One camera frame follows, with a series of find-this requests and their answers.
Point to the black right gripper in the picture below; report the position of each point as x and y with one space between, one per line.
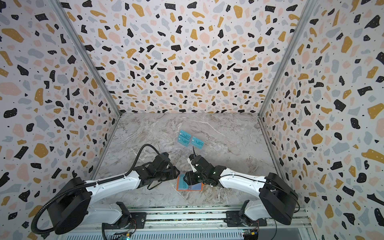
197 166

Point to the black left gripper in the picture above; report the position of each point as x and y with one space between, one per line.
174 172

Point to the teal vip card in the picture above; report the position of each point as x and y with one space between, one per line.
183 186
197 143
184 141
185 135

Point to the orange card holder wallet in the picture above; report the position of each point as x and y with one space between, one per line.
192 188

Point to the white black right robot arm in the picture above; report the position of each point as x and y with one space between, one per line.
276 200

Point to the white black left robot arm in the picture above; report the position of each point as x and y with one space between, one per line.
80 206

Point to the clear acrylic card display stand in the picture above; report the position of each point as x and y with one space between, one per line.
194 152

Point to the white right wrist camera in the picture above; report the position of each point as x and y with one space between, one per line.
189 160

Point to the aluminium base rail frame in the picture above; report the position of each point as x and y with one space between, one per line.
198 223

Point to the aluminium corner post left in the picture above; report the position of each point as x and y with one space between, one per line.
65 21

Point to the aluminium corner post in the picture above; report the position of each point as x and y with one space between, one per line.
65 21
306 14

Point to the aluminium corner post right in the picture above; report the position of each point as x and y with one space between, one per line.
306 14

